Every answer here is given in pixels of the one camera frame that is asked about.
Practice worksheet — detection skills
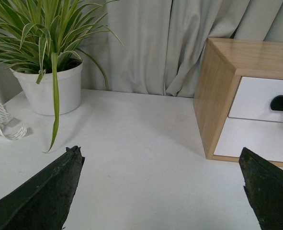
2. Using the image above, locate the white plant pot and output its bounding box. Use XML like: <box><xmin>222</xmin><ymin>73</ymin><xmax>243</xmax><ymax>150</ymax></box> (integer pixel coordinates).
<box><xmin>11</xmin><ymin>60</ymin><xmax>83</xmax><ymax>115</ymax></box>

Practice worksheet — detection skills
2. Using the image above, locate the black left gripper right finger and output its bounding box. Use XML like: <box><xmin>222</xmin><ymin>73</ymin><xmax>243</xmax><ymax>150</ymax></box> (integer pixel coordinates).
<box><xmin>239</xmin><ymin>148</ymin><xmax>283</xmax><ymax>230</ymax></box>

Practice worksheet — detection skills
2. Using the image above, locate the green spider plant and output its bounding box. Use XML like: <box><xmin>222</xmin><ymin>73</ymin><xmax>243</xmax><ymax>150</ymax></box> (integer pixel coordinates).
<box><xmin>0</xmin><ymin>0</ymin><xmax>110</xmax><ymax>141</ymax></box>

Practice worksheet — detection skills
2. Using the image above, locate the grey curtain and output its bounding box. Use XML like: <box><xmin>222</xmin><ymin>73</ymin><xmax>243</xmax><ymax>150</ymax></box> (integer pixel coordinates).
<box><xmin>76</xmin><ymin>0</ymin><xmax>283</xmax><ymax>97</ymax></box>

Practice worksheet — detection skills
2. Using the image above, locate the white adhesive tape strip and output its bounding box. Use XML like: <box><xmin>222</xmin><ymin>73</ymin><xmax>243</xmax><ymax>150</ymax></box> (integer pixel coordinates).
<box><xmin>0</xmin><ymin>102</ymin><xmax>27</xmax><ymax>140</ymax></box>

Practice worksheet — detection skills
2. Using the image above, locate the wooden drawer cabinet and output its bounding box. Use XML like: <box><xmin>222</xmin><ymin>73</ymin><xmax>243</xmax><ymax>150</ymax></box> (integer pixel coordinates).
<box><xmin>193</xmin><ymin>38</ymin><xmax>283</xmax><ymax>167</ymax></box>

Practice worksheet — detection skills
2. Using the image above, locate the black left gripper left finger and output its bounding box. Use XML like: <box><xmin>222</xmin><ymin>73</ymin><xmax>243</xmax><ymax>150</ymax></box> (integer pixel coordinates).
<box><xmin>0</xmin><ymin>146</ymin><xmax>85</xmax><ymax>230</ymax></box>

